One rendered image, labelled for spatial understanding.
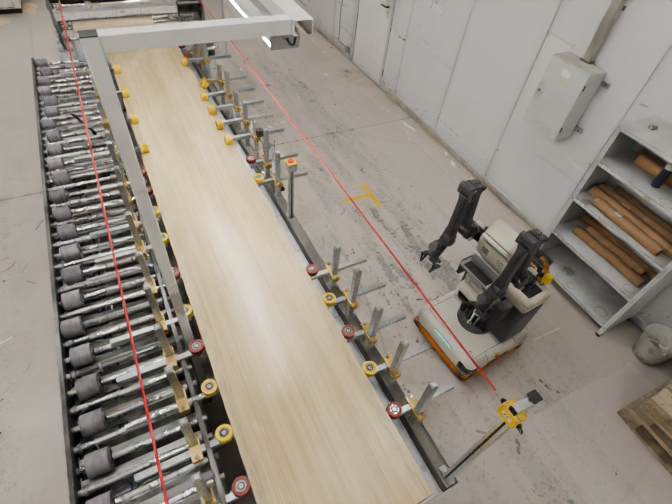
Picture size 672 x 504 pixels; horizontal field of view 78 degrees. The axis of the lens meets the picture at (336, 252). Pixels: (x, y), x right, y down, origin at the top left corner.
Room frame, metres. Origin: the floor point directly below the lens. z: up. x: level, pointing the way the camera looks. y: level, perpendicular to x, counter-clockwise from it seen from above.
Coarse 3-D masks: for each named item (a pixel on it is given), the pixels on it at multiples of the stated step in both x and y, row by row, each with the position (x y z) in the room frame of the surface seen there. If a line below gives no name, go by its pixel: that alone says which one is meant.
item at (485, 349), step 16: (432, 304) 2.02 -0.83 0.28; (448, 304) 2.04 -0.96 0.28; (416, 320) 1.96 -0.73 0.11; (432, 320) 1.87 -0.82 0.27; (448, 320) 1.89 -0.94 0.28; (464, 320) 1.91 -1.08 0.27; (432, 336) 1.80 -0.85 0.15; (448, 336) 1.74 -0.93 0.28; (464, 336) 1.76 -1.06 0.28; (480, 336) 1.78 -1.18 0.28; (448, 352) 1.66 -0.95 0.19; (464, 352) 1.62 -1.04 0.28; (480, 352) 1.64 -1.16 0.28; (496, 352) 1.67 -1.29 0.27; (464, 368) 1.53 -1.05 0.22; (480, 368) 1.58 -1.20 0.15
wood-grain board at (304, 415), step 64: (128, 64) 4.04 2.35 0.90; (192, 128) 3.08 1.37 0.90; (192, 192) 2.27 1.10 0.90; (256, 192) 2.37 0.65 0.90; (192, 256) 1.67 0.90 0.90; (256, 256) 1.75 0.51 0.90; (256, 320) 1.27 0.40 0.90; (320, 320) 1.33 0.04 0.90; (256, 384) 0.90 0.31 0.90; (320, 384) 0.94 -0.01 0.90; (256, 448) 0.59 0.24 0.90; (320, 448) 0.63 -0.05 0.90; (384, 448) 0.67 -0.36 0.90
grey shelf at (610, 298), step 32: (640, 128) 2.87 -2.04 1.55; (608, 160) 2.88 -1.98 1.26; (576, 192) 2.89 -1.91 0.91; (640, 192) 2.53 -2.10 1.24; (576, 224) 2.96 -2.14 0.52; (608, 224) 2.56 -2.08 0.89; (576, 256) 2.94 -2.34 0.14; (640, 256) 2.61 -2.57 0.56; (576, 288) 2.53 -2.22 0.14; (608, 288) 2.58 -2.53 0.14; (640, 288) 2.28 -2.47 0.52; (608, 320) 2.21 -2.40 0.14
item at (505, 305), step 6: (462, 294) 1.80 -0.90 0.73; (462, 300) 1.77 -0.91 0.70; (468, 300) 1.75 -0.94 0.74; (498, 300) 1.79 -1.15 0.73; (504, 300) 1.78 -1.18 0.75; (498, 306) 1.72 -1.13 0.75; (504, 306) 1.73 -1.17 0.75; (510, 306) 1.74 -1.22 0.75; (492, 312) 1.72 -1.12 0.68; (498, 312) 1.70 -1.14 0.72; (504, 312) 1.70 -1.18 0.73; (492, 318) 1.71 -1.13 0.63; (498, 318) 1.69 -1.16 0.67
